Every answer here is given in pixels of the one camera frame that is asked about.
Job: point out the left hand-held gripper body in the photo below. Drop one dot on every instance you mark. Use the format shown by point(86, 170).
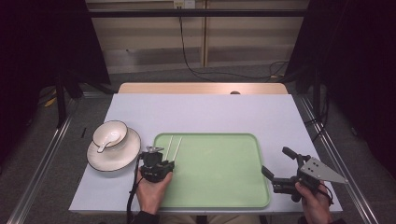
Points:
point(152, 168)

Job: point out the black curtain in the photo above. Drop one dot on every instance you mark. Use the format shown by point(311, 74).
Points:
point(358, 62)
point(31, 62)

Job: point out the person's left hand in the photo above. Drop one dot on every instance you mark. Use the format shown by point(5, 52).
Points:
point(151, 194)

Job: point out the green tray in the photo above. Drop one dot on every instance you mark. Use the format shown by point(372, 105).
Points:
point(218, 171)

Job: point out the black metal stand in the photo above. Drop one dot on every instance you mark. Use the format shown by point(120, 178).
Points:
point(60, 102)
point(316, 93)

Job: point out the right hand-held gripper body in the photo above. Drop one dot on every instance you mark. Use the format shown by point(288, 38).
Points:
point(320, 172)

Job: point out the white plate with dark rim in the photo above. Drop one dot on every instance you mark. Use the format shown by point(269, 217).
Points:
point(118, 157)

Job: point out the white wall outlet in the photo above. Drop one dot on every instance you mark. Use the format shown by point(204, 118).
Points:
point(184, 3)

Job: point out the light wooden table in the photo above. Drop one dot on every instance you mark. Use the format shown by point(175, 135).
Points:
point(186, 88)

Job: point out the person's right hand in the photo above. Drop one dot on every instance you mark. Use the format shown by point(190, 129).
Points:
point(316, 208)

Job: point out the white bowl with dark rim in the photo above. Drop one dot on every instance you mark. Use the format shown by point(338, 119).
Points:
point(116, 127)

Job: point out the metal floor rail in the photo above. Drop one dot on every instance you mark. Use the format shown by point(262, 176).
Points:
point(342, 174)
point(40, 174)

